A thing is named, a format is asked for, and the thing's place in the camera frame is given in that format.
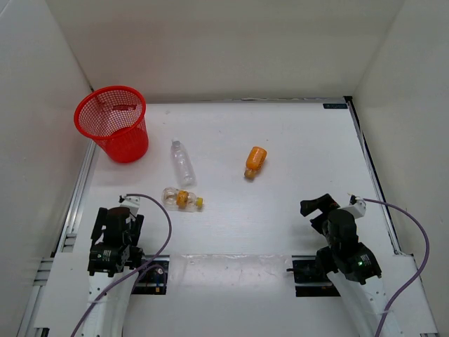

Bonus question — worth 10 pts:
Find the orange plastic bottle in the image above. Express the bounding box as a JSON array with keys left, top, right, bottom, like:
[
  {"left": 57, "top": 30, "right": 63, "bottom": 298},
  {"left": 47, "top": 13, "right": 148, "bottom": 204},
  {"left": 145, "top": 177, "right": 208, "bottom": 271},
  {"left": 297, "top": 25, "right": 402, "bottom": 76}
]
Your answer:
[{"left": 244, "top": 147, "right": 267, "bottom": 179}]

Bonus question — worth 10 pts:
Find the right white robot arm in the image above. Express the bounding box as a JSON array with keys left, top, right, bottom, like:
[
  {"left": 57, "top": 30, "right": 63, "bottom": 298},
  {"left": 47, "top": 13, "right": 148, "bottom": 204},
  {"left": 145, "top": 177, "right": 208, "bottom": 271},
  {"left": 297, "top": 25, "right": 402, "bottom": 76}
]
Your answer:
[{"left": 300, "top": 194, "right": 404, "bottom": 336}]

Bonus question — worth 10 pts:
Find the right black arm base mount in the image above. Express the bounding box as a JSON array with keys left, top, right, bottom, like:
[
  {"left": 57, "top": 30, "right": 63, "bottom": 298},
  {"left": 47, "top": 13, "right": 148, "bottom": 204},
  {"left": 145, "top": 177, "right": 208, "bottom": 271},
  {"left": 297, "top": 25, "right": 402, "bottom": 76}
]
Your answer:
[{"left": 286, "top": 256, "right": 340, "bottom": 298}]

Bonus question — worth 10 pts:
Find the clear plastic bottle white cap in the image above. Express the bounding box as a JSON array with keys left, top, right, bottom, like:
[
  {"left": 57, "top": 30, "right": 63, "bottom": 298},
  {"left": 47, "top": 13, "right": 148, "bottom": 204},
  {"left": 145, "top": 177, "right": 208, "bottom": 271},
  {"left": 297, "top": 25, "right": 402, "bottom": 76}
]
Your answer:
[{"left": 170, "top": 138, "right": 196, "bottom": 187}]

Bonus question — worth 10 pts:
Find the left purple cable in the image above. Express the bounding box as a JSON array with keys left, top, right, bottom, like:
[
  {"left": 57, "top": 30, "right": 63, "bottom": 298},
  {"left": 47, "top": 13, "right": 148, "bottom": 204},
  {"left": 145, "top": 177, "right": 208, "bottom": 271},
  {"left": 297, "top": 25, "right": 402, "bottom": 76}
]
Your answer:
[{"left": 69, "top": 193, "right": 173, "bottom": 337}]

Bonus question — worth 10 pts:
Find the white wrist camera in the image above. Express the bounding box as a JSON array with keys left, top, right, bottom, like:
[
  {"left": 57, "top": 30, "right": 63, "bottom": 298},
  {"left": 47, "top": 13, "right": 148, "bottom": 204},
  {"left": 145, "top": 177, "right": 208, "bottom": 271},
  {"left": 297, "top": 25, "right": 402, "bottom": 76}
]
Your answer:
[
  {"left": 341, "top": 195, "right": 366, "bottom": 219},
  {"left": 119, "top": 195, "right": 140, "bottom": 216}
]

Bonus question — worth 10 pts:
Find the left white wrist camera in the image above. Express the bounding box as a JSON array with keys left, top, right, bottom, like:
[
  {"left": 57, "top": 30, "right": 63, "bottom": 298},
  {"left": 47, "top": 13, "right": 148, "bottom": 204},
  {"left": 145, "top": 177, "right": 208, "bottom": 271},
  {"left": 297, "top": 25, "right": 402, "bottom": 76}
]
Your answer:
[{"left": 119, "top": 195, "right": 140, "bottom": 216}]

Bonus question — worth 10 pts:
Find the red mesh plastic bin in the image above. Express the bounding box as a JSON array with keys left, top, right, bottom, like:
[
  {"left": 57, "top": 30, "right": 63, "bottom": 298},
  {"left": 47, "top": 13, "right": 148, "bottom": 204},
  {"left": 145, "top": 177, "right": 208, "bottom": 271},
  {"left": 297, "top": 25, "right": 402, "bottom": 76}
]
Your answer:
[{"left": 74, "top": 86, "right": 149, "bottom": 164}]

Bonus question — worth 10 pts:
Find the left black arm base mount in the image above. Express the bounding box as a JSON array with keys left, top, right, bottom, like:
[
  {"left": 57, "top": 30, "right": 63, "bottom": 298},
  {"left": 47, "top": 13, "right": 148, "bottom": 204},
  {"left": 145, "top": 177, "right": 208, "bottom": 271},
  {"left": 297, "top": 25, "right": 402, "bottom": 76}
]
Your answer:
[{"left": 132, "top": 256, "right": 170, "bottom": 296}]

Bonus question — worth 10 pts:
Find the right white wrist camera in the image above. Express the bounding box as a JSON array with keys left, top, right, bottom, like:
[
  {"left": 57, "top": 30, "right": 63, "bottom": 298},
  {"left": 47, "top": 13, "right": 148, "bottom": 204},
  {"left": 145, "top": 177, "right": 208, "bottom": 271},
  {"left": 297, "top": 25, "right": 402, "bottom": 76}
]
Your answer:
[{"left": 341, "top": 195, "right": 366, "bottom": 219}]

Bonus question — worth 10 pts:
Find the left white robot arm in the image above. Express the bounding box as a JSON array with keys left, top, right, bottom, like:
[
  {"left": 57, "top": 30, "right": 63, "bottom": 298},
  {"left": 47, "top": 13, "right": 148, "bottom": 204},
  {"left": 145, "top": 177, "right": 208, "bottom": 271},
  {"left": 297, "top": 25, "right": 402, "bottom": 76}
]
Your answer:
[{"left": 80, "top": 206, "right": 147, "bottom": 336}]

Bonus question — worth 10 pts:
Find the small dark table label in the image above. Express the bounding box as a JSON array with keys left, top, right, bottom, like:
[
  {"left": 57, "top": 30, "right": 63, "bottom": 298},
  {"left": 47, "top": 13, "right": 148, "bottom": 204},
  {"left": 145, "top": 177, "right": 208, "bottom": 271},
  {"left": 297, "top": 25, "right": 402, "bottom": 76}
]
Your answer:
[{"left": 323, "top": 103, "right": 348, "bottom": 110}]

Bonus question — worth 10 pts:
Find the clear bottle yellow cap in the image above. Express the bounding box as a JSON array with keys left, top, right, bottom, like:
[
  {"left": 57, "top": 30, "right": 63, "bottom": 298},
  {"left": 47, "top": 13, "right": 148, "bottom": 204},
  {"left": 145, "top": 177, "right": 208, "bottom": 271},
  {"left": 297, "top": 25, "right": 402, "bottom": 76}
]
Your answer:
[{"left": 161, "top": 187, "right": 203, "bottom": 212}]

